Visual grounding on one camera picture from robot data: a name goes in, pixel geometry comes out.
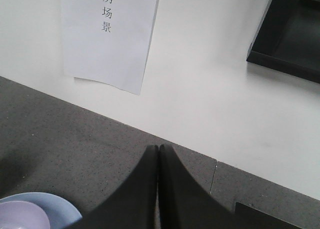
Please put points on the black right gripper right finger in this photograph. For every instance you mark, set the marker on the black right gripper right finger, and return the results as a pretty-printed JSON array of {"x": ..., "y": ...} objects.
[{"x": 184, "y": 204}]

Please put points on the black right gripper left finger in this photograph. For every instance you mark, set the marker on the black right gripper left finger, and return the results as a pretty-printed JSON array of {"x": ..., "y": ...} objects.
[{"x": 132, "y": 205}]

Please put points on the purple plastic bowl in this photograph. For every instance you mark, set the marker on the purple plastic bowl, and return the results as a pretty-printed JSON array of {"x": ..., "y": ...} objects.
[{"x": 22, "y": 215}]

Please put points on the light blue plate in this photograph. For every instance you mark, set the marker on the light blue plate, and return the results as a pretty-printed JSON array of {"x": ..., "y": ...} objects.
[{"x": 61, "y": 213}]

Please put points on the white paper sheet on wall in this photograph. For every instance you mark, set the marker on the white paper sheet on wall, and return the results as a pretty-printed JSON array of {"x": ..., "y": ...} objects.
[{"x": 108, "y": 41}]

